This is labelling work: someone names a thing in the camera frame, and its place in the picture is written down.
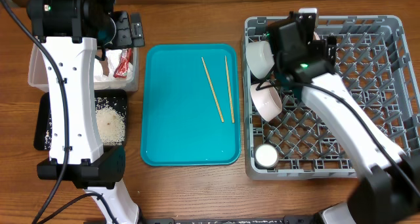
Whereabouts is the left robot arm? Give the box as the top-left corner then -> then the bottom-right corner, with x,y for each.
27,0 -> 141,223

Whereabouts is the clear plastic waste bin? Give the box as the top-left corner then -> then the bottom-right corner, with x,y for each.
28,45 -> 139,92

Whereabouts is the grey dishwasher rack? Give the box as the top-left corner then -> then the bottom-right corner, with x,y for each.
242,15 -> 419,180

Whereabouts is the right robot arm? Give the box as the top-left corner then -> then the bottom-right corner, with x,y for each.
266,9 -> 419,223

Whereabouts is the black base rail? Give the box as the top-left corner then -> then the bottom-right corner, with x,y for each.
139,214 -> 323,224

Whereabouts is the large white plate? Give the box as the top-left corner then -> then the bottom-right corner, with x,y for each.
314,32 -> 320,40

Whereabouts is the grey bowl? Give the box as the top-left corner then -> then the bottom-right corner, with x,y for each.
245,41 -> 274,79

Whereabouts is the black food waste tray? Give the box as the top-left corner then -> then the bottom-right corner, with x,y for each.
33,89 -> 128,151

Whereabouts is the white cup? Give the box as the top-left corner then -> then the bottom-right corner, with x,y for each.
255,144 -> 279,169

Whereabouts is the red snack wrapper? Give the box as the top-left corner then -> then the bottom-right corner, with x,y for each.
113,48 -> 133,78

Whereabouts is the pile of white rice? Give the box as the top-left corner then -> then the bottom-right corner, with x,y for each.
44,97 -> 127,150

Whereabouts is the small white plate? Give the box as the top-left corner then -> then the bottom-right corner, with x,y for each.
250,81 -> 283,122

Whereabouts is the teal serving tray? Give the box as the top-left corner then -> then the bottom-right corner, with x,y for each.
140,43 -> 242,166

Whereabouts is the wooden chopstick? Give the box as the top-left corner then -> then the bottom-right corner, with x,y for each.
224,55 -> 235,123
201,57 -> 224,123

